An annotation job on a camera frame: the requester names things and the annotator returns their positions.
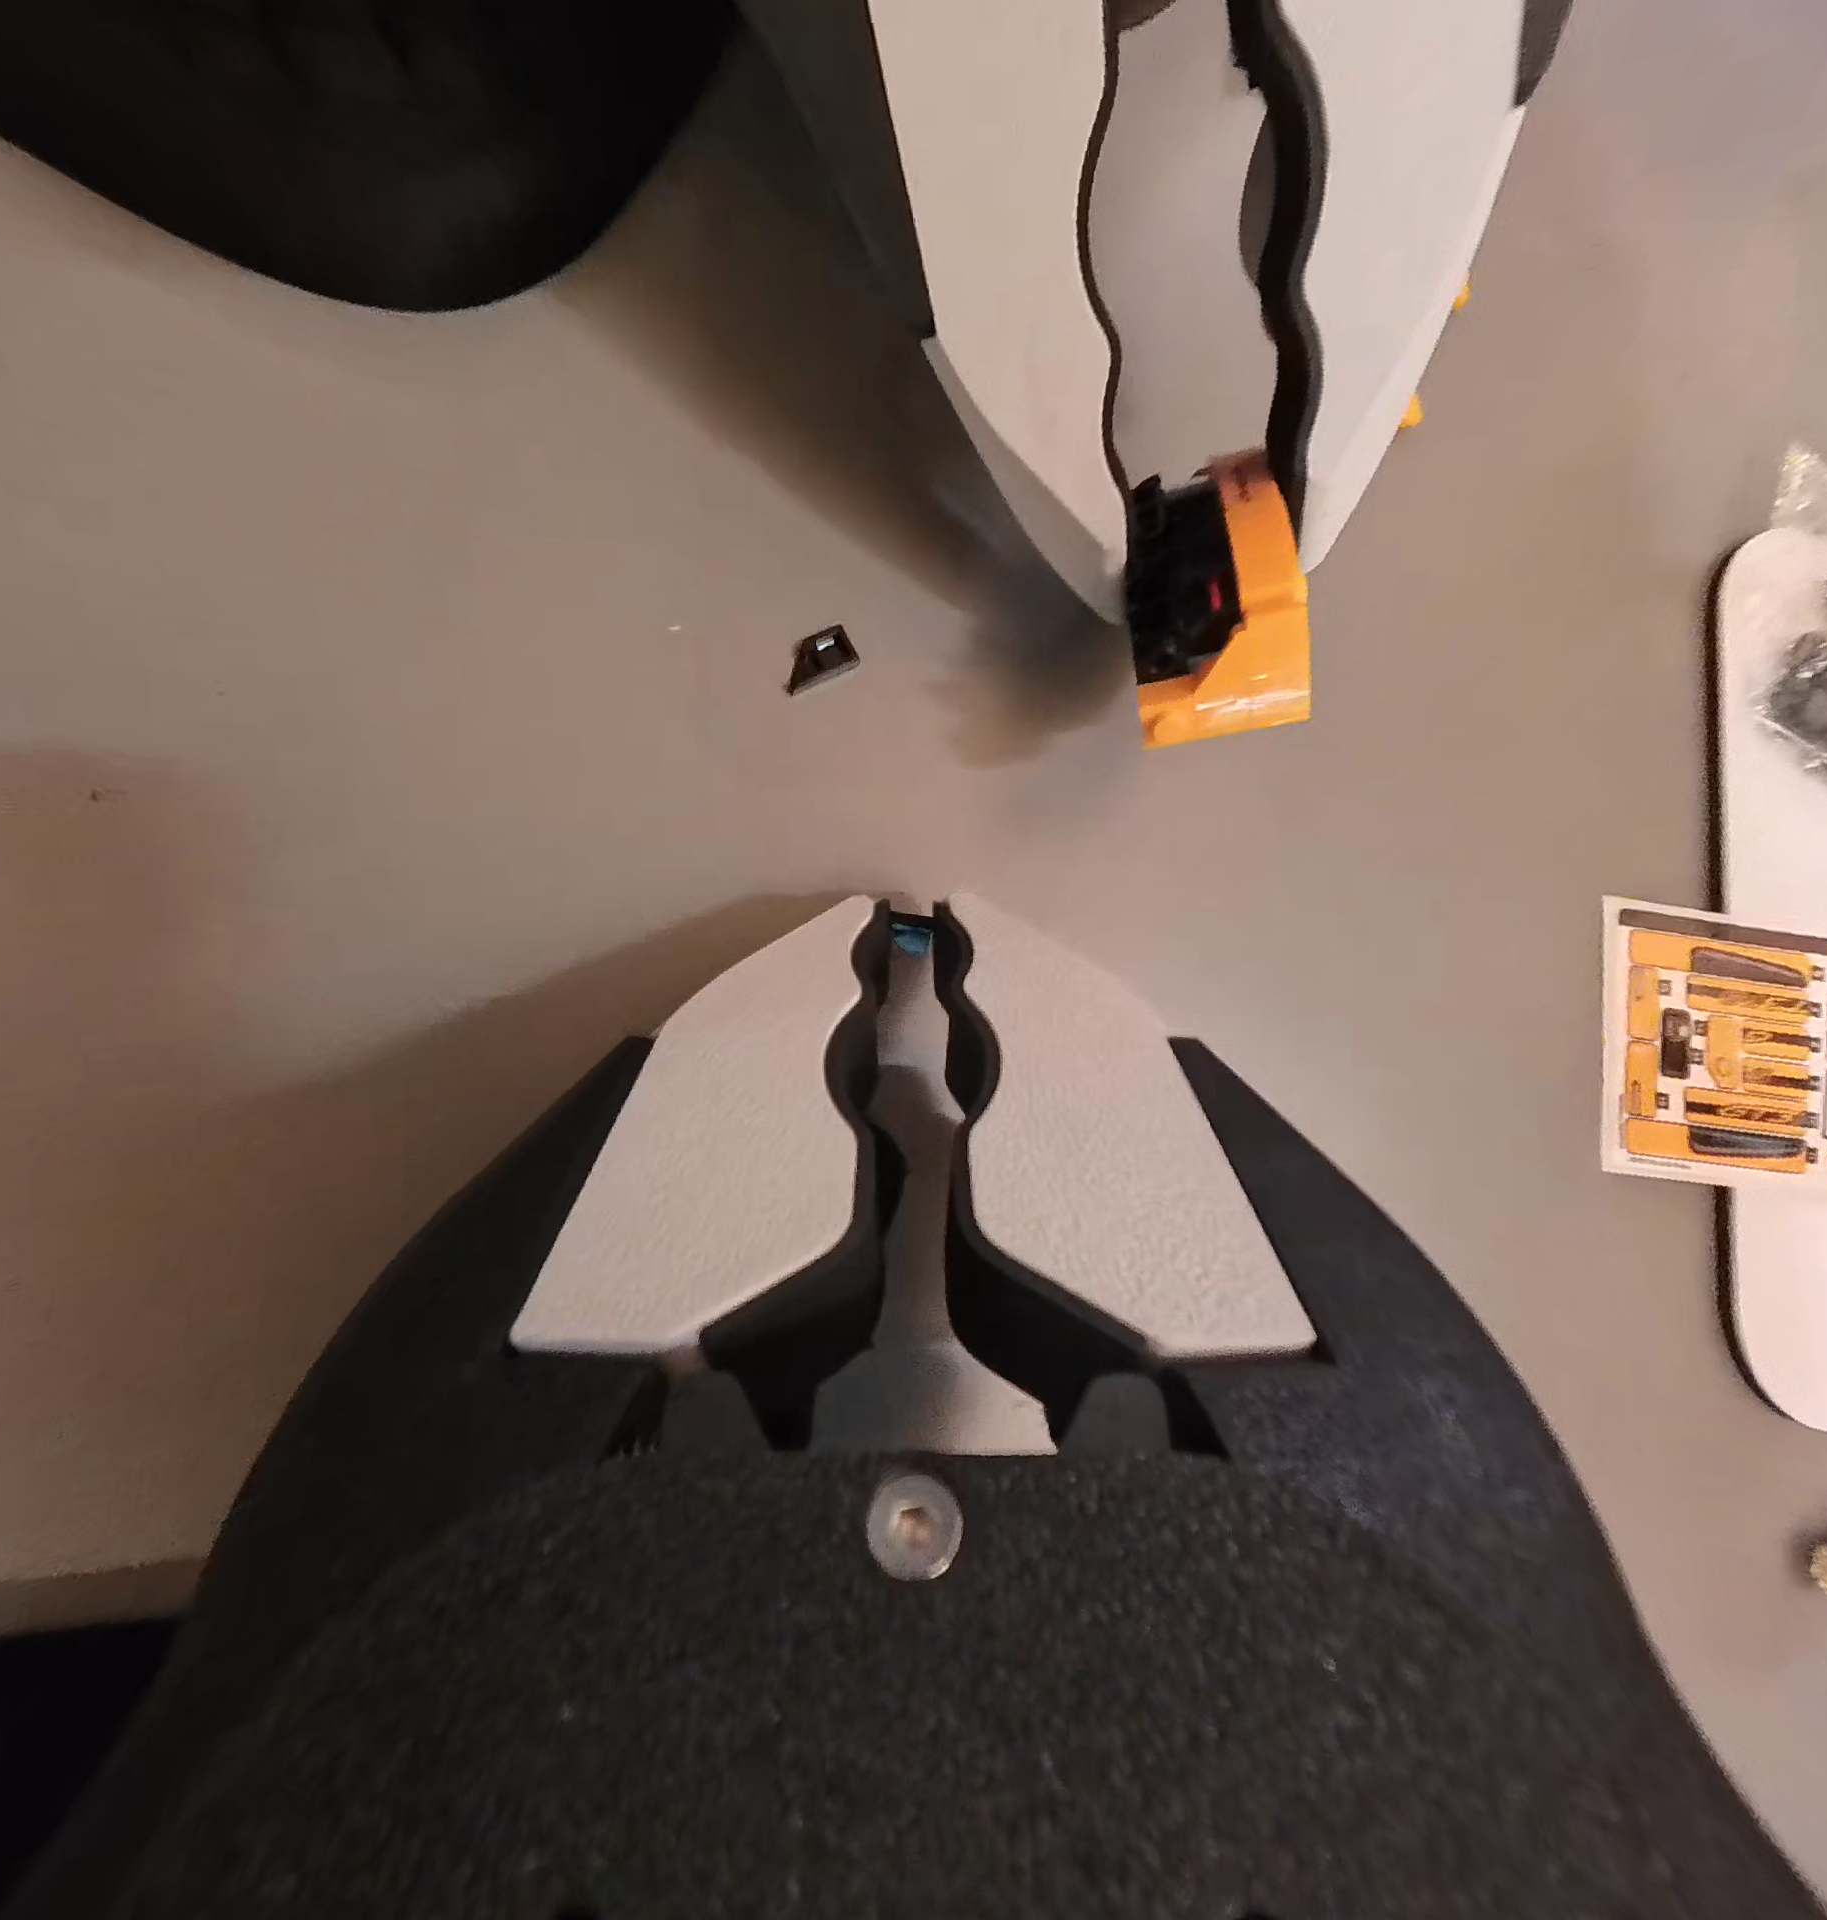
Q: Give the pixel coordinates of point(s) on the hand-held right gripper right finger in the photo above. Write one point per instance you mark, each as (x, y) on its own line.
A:
(1122, 1170)

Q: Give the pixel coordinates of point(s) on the orange black lego car assembly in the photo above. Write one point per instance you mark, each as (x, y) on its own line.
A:
(1258, 645)

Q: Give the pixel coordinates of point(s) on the black lego slope piece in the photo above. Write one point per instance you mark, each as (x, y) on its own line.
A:
(831, 666)

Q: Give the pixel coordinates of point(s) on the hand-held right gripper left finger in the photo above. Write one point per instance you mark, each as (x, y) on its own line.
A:
(703, 1170)

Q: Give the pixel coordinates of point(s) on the orange lego sticker sheet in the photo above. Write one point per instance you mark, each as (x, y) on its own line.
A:
(1737, 1050)

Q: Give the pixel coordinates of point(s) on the lego wheel arch assembly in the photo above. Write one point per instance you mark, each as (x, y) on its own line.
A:
(1413, 407)

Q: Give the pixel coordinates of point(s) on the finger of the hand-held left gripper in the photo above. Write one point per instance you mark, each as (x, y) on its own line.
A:
(989, 226)
(1407, 181)

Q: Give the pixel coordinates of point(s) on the clear bag of lego parts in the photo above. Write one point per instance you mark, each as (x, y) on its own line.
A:
(1812, 676)

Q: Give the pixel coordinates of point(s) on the small dark blue lego piece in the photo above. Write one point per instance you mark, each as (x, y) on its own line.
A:
(910, 941)

